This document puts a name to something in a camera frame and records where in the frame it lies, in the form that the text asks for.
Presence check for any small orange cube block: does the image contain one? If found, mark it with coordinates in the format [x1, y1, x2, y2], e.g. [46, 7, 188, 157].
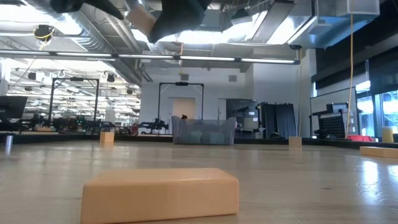
[99, 131, 115, 144]

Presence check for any small pinkish tan block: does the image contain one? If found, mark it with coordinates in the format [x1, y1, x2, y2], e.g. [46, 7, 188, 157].
[288, 136, 303, 149]

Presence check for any orange rectangular block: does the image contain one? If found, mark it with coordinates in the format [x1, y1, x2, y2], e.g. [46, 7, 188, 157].
[359, 146, 398, 159]
[80, 167, 240, 224]

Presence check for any long LED light bar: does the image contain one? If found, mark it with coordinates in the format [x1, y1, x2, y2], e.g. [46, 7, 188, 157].
[0, 49, 301, 65]

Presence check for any black round ceiling device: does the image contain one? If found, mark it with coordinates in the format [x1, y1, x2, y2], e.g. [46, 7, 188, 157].
[33, 24, 55, 43]

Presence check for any grey translucent plastic bin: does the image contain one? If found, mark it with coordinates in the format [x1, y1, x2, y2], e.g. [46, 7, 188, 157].
[171, 116, 237, 146]

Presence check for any dark flat monitor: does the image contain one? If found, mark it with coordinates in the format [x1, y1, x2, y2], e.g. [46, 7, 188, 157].
[0, 95, 28, 119]

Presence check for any black curtain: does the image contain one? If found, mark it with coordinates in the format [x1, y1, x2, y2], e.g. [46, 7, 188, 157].
[259, 102, 297, 139]

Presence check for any black pegboard cart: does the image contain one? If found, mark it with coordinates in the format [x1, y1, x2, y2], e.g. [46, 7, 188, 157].
[310, 102, 363, 140]

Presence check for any red tray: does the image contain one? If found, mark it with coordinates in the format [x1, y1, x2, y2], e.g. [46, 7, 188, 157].
[347, 134, 373, 142]

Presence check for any yellow cylinder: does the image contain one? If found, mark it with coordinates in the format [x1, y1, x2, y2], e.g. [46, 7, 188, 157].
[381, 126, 395, 144]

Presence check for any silver ventilation duct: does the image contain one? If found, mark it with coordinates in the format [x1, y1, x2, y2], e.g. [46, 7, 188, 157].
[24, 0, 144, 85]

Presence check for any black camera rig frame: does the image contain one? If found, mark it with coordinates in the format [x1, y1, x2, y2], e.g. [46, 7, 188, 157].
[157, 82, 205, 121]
[48, 77, 100, 125]

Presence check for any yellow hanging cable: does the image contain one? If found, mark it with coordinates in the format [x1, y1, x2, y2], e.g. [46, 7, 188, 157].
[344, 0, 355, 139]

